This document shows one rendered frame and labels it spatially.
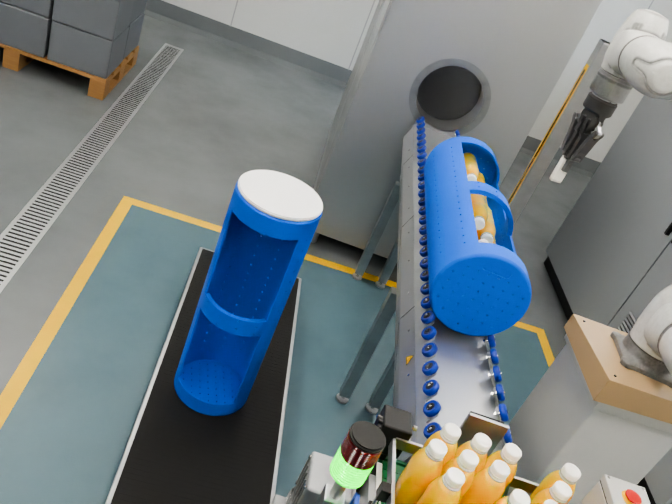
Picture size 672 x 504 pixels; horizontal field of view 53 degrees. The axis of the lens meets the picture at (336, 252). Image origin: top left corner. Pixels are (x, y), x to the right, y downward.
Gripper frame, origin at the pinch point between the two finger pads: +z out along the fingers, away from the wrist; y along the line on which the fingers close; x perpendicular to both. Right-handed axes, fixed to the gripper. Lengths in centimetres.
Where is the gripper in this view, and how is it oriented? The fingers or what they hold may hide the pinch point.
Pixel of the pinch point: (561, 169)
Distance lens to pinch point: 185.3
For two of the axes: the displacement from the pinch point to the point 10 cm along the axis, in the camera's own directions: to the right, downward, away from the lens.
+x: -9.3, -2.3, -3.0
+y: -1.3, -5.5, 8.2
